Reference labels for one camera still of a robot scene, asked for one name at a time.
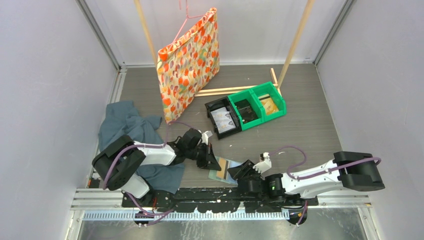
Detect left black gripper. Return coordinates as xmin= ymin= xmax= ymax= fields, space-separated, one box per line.
xmin=186 ymin=142 xmax=221 ymax=171

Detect orange striped card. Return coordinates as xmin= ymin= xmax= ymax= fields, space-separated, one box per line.
xmin=215 ymin=157 xmax=234 ymax=184

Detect green card holder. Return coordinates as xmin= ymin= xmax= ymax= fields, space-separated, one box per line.
xmin=208 ymin=156 xmax=242 ymax=186

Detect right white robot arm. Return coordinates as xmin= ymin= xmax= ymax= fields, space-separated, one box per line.
xmin=228 ymin=151 xmax=385 ymax=205

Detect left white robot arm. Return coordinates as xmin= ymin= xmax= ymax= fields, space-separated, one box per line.
xmin=92 ymin=128 xmax=222 ymax=207

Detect cards in black bin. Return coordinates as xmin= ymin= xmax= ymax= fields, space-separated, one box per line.
xmin=211 ymin=107 xmax=236 ymax=134

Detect cards in left green bin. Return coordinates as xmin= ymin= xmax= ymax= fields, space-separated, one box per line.
xmin=235 ymin=99 xmax=259 ymax=124

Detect yellow cards in right bin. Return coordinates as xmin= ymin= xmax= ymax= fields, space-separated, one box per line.
xmin=258 ymin=94 xmax=279 ymax=116

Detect black storage bin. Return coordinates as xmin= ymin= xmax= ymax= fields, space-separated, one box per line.
xmin=204 ymin=96 xmax=242 ymax=140

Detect green bin right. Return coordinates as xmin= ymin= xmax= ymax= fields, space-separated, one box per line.
xmin=251 ymin=82 xmax=287 ymax=122

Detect green bin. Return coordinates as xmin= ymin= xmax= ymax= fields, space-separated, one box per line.
xmin=251 ymin=82 xmax=287 ymax=122
xmin=228 ymin=89 xmax=265 ymax=131

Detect green bin left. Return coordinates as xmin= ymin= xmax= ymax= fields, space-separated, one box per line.
xmin=228 ymin=89 xmax=265 ymax=131

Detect wooden clothes rack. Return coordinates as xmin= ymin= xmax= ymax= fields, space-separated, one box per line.
xmin=134 ymin=0 xmax=315 ymax=97

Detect orange floral hanging garment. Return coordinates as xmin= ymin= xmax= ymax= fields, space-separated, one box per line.
xmin=156 ymin=7 xmax=220 ymax=123

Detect blue-grey cloth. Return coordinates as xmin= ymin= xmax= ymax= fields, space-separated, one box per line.
xmin=98 ymin=101 xmax=185 ymax=194

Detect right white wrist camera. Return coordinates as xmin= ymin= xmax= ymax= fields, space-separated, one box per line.
xmin=253 ymin=152 xmax=272 ymax=174

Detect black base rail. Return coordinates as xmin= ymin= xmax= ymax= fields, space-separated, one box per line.
xmin=136 ymin=184 xmax=319 ymax=213

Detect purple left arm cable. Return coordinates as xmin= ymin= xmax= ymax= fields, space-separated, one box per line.
xmin=102 ymin=120 xmax=200 ymax=218

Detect pink wire hanger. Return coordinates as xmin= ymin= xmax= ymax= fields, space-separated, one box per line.
xmin=171 ymin=0 xmax=204 ymax=44

